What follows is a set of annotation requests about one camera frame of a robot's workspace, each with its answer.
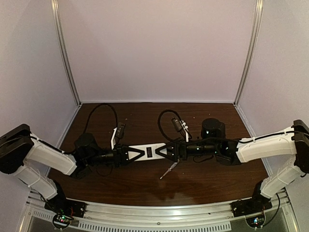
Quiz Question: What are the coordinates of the white remote control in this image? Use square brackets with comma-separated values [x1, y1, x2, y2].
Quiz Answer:
[129, 143, 165, 161]

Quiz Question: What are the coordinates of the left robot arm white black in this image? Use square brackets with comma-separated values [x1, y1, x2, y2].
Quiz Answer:
[0, 124, 145, 213]

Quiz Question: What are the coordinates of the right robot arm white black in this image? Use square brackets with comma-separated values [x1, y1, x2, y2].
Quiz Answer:
[155, 118, 309, 209]

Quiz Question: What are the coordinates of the left round circuit board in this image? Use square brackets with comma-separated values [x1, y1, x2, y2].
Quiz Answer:
[52, 214, 73, 230]

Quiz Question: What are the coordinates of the round circuit board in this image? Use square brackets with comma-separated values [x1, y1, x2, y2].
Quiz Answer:
[52, 214, 73, 230]
[245, 213, 266, 229]

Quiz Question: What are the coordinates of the right round circuit board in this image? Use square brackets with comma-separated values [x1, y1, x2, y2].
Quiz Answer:
[245, 213, 266, 229]

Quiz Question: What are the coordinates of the right black camera cable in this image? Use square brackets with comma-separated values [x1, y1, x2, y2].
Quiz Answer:
[158, 109, 184, 143]

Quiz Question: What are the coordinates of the black camera cable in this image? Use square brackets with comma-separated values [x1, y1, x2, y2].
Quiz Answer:
[158, 109, 184, 143]
[86, 103, 119, 136]

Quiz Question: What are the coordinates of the clear handle screwdriver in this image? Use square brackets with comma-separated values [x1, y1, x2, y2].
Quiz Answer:
[159, 162, 178, 180]

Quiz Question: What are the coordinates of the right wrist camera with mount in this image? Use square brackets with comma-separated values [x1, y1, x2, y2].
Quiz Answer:
[171, 118, 189, 142]

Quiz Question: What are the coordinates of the left black camera cable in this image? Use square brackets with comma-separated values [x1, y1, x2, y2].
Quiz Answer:
[86, 103, 119, 136]

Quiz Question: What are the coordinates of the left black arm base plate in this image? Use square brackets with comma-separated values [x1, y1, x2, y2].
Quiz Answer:
[44, 199, 86, 218]

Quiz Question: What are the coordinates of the front aluminium rail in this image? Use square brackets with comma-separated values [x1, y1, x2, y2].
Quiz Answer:
[23, 189, 294, 232]

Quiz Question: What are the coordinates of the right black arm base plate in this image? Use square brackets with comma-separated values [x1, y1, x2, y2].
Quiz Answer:
[230, 198, 272, 217]

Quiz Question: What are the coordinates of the left aluminium corner post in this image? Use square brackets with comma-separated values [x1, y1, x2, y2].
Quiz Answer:
[51, 0, 82, 106]

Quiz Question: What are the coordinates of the aluminium corner post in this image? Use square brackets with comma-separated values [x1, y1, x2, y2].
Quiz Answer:
[51, 0, 82, 106]
[234, 0, 264, 107]

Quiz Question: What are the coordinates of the right aluminium corner post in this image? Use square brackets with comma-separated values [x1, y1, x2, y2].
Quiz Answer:
[234, 0, 264, 107]

